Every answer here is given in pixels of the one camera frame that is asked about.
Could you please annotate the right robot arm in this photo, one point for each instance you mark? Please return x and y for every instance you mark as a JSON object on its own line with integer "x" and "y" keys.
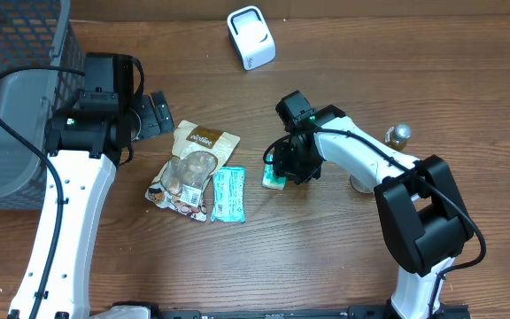
{"x": 424, "y": 222}

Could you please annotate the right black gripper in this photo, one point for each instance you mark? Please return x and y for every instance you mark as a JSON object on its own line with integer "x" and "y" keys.
{"x": 287, "y": 167}

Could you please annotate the Kleenex pocket tissue pack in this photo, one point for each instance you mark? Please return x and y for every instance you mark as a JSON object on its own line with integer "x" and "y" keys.
{"x": 270, "y": 180}

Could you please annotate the green lid seasoning jar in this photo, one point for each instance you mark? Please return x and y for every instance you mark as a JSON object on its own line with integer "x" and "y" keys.
{"x": 358, "y": 185}

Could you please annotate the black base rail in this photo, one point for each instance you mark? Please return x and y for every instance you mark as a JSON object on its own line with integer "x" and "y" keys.
{"x": 152, "y": 310}

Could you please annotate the white barcode scanner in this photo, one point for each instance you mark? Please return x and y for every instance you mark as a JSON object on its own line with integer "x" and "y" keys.
{"x": 251, "y": 37}

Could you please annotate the brown white snack bag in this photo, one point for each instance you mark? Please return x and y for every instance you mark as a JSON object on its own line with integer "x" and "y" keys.
{"x": 197, "y": 154}

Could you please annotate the mint green wipes pack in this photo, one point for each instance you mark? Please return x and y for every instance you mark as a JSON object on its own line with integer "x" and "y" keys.
{"x": 228, "y": 184}

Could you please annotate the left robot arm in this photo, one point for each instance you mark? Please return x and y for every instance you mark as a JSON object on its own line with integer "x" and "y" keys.
{"x": 84, "y": 142}

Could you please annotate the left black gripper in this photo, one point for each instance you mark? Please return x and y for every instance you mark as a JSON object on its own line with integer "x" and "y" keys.
{"x": 147, "y": 125}

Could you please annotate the yellow dish soap bottle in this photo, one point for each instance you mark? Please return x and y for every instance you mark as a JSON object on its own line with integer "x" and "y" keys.
{"x": 397, "y": 137}

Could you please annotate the grey plastic shopping basket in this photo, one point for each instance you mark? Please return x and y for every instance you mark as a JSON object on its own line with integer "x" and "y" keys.
{"x": 39, "y": 53}

